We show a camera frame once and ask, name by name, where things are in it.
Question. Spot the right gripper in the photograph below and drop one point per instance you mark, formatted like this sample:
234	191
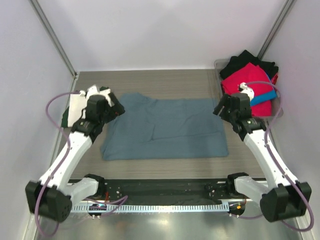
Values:
225	100

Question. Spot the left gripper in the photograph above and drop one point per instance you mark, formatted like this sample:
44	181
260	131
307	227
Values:
116	110

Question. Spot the grey blue t shirt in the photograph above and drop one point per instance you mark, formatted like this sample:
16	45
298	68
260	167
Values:
152	128

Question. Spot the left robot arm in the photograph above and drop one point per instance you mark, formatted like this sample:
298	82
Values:
51	196

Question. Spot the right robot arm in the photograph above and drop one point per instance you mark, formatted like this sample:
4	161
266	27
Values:
284	196

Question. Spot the bright blue t shirt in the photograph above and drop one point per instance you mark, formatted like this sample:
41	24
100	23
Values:
262	93

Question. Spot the folded white t shirt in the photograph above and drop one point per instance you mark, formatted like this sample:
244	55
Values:
76	104

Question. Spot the red t shirt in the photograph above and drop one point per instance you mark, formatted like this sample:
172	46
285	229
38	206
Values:
249	74

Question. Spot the folded dark green t shirt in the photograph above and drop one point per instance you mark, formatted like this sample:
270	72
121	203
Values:
64	123

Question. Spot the black t shirt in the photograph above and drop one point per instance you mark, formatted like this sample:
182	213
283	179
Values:
238	62

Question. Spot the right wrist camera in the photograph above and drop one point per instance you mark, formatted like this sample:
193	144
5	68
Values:
245	89

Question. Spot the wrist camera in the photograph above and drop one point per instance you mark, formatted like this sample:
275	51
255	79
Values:
245	89
84	95

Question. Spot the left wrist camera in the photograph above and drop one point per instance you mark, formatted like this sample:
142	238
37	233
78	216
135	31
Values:
84	95

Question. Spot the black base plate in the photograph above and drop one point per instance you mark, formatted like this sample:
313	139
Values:
170	192

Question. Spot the slotted cable duct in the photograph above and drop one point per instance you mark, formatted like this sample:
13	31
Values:
90	207

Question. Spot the right aluminium frame post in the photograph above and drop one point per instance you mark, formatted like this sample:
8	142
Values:
280	19

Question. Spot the aluminium frame post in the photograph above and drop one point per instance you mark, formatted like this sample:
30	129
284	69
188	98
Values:
52	35
280	19

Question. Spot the left aluminium frame post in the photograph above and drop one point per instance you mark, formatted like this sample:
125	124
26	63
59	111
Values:
52	35

